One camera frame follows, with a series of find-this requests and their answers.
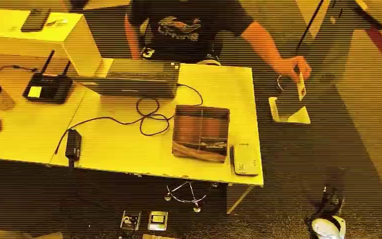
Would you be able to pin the person's left hand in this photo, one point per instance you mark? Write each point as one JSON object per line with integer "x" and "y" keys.
{"x": 290, "y": 66}

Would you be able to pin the pale card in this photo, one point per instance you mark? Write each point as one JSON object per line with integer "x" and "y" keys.
{"x": 301, "y": 87}

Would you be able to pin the black bin on pale base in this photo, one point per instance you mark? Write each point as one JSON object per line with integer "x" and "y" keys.
{"x": 288, "y": 105}

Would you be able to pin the black slanted pole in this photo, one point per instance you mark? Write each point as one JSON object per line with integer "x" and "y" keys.
{"x": 308, "y": 28}

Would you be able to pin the dark cabinet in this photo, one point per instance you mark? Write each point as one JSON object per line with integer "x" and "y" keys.
{"x": 336, "y": 36}

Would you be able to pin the pale flat card reader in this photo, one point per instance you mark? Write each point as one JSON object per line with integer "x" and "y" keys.
{"x": 246, "y": 160}

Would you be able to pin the person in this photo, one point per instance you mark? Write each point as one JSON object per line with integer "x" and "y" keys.
{"x": 184, "y": 29}

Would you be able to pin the pale desk leg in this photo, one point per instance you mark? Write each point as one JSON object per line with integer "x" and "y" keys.
{"x": 240, "y": 199}

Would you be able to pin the dark open laptop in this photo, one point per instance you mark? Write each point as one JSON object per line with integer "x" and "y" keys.
{"x": 138, "y": 79}

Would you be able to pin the chrome stool base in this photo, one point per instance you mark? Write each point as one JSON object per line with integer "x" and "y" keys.
{"x": 191, "y": 198}

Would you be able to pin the floor socket plate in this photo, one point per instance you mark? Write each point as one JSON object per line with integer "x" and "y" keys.
{"x": 158, "y": 220}

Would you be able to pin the floor socket with plug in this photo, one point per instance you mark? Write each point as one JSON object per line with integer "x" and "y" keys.
{"x": 130, "y": 220}

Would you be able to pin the black power adapter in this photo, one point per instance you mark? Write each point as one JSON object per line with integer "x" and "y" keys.
{"x": 73, "y": 146}

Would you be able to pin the black router with antennas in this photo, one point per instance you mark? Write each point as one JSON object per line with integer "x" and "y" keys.
{"x": 49, "y": 87}

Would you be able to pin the black phone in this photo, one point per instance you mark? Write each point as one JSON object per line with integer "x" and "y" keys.
{"x": 35, "y": 19}

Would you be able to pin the large pale cardboard box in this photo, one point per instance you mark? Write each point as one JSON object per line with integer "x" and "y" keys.
{"x": 29, "y": 43}

